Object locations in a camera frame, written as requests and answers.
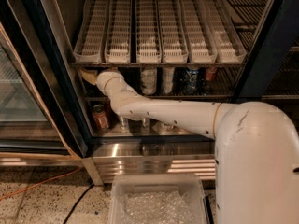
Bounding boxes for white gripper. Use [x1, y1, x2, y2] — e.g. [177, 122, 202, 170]
[80, 68, 131, 102]

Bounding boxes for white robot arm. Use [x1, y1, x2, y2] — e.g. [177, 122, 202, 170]
[80, 69, 299, 224]

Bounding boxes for red can bottom shelf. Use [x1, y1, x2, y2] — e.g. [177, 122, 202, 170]
[92, 105, 109, 131]

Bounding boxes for white tall can middle shelf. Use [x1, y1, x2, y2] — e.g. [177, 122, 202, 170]
[140, 68, 157, 95]

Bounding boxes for glass fridge door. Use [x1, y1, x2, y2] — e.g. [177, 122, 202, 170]
[0, 0, 89, 158]

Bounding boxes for white slim can middle shelf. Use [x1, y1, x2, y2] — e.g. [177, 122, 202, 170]
[162, 67, 175, 94]

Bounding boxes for steel fridge base grille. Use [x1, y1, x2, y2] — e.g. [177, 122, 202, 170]
[82, 141, 216, 186]

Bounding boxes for silver green can bottom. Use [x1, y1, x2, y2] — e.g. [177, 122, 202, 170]
[161, 123, 174, 131]

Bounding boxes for blue can middle shelf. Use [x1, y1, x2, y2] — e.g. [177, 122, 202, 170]
[181, 67, 198, 95]

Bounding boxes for orange can middle shelf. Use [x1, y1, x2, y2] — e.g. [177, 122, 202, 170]
[204, 67, 217, 81]

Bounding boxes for clear plastic bin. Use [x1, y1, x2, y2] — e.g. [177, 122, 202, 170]
[107, 174, 214, 224]

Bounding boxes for bubble wrap in bin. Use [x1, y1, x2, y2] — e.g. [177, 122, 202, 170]
[121, 191, 195, 224]

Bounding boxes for wire middle shelf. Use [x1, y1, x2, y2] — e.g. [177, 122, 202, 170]
[83, 67, 241, 102]

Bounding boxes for orange cable on floor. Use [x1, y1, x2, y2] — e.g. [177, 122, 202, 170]
[0, 166, 83, 202]

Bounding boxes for black cable left floor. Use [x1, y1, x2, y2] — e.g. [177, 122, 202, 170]
[63, 180, 94, 224]

